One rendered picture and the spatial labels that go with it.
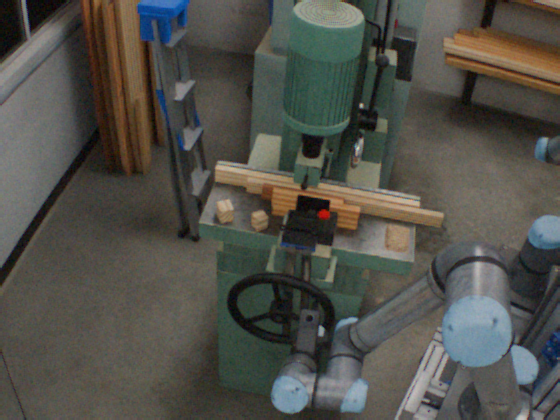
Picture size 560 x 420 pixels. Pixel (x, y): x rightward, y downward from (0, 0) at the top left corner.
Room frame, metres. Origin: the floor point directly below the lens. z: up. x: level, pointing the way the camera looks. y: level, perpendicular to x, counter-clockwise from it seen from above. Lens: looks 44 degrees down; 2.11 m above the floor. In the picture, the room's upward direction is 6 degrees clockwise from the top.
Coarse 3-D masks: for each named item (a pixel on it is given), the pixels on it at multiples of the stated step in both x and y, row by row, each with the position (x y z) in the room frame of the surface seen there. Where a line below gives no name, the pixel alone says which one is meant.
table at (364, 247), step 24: (216, 192) 1.31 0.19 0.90; (240, 192) 1.32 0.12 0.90; (216, 216) 1.21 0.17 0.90; (240, 216) 1.22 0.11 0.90; (360, 216) 1.27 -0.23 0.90; (240, 240) 1.17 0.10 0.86; (264, 240) 1.16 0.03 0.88; (336, 240) 1.16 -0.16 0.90; (360, 240) 1.17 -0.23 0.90; (384, 240) 1.18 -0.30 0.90; (360, 264) 1.13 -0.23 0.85; (384, 264) 1.12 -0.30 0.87; (408, 264) 1.11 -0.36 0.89
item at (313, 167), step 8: (296, 160) 1.28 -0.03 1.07; (304, 160) 1.28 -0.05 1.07; (312, 160) 1.29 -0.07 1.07; (320, 160) 1.29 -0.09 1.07; (296, 168) 1.27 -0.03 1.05; (304, 168) 1.26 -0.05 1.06; (312, 168) 1.26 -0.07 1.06; (320, 168) 1.26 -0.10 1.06; (296, 176) 1.27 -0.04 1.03; (304, 176) 1.26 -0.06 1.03; (312, 176) 1.26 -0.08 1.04; (320, 176) 1.28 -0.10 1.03; (312, 184) 1.26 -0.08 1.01
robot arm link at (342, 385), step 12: (336, 360) 0.69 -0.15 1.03; (348, 360) 0.69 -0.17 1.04; (336, 372) 0.66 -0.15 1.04; (348, 372) 0.66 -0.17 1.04; (360, 372) 0.67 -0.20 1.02; (324, 384) 0.62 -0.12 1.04; (336, 384) 0.63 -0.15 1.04; (348, 384) 0.63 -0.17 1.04; (360, 384) 0.63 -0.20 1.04; (312, 396) 0.60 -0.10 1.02; (324, 396) 0.60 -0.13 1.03; (336, 396) 0.60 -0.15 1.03; (348, 396) 0.60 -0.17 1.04; (360, 396) 0.60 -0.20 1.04; (324, 408) 0.59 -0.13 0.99; (336, 408) 0.59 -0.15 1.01; (348, 408) 0.58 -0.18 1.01; (360, 408) 0.58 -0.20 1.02
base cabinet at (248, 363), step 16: (224, 272) 1.17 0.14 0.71; (224, 288) 1.17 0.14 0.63; (256, 288) 1.16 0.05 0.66; (272, 288) 1.15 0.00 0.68; (224, 304) 1.17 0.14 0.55; (240, 304) 1.16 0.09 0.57; (256, 304) 1.16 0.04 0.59; (336, 304) 1.13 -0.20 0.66; (352, 304) 1.13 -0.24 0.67; (224, 320) 1.17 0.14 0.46; (320, 320) 1.13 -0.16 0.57; (336, 320) 1.13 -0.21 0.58; (224, 336) 1.17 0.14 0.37; (240, 336) 1.16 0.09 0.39; (224, 352) 1.17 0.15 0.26; (240, 352) 1.16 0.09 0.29; (256, 352) 1.16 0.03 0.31; (272, 352) 1.15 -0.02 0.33; (288, 352) 1.14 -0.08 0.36; (224, 368) 1.17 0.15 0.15; (240, 368) 1.16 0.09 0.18; (256, 368) 1.15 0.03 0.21; (272, 368) 1.15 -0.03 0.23; (320, 368) 1.13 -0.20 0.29; (224, 384) 1.17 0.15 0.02; (240, 384) 1.16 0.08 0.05; (256, 384) 1.16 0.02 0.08; (272, 384) 1.15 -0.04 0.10
